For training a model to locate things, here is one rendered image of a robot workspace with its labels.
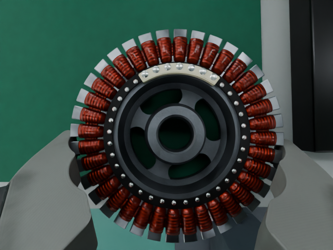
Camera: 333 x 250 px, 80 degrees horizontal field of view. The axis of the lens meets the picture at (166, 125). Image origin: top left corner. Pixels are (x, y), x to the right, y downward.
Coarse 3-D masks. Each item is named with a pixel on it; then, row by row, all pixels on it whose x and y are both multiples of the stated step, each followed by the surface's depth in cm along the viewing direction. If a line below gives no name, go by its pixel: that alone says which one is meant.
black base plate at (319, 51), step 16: (304, 0) 12; (320, 0) 12; (304, 16) 12; (320, 16) 12; (304, 32) 12; (320, 32) 12; (304, 48) 12; (320, 48) 12; (304, 64) 12; (320, 64) 12; (304, 80) 12; (320, 80) 12; (304, 96) 13; (320, 96) 12; (304, 112) 13; (320, 112) 12; (304, 128) 13; (320, 128) 12; (304, 144) 13; (320, 144) 12
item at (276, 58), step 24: (264, 0) 14; (288, 0) 14; (264, 24) 14; (288, 24) 14; (264, 48) 14; (288, 48) 14; (264, 72) 14; (288, 72) 14; (288, 96) 14; (288, 120) 14
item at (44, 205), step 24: (48, 144) 10; (24, 168) 8; (48, 168) 8; (72, 168) 9; (24, 192) 7; (48, 192) 7; (72, 192) 7; (24, 216) 6; (48, 216) 6; (72, 216) 6; (0, 240) 6; (24, 240) 6; (48, 240) 6; (72, 240) 6; (96, 240) 7
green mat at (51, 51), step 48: (0, 0) 14; (48, 0) 14; (96, 0) 14; (144, 0) 14; (192, 0) 14; (240, 0) 14; (0, 48) 14; (48, 48) 14; (96, 48) 14; (240, 48) 14; (0, 96) 14; (48, 96) 14; (0, 144) 14; (144, 144) 14
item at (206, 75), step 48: (144, 48) 10; (192, 48) 10; (96, 96) 10; (144, 96) 12; (192, 96) 12; (240, 96) 10; (96, 144) 10; (192, 144) 11; (240, 144) 10; (96, 192) 10; (144, 192) 10; (192, 192) 10; (240, 192) 10; (192, 240) 10
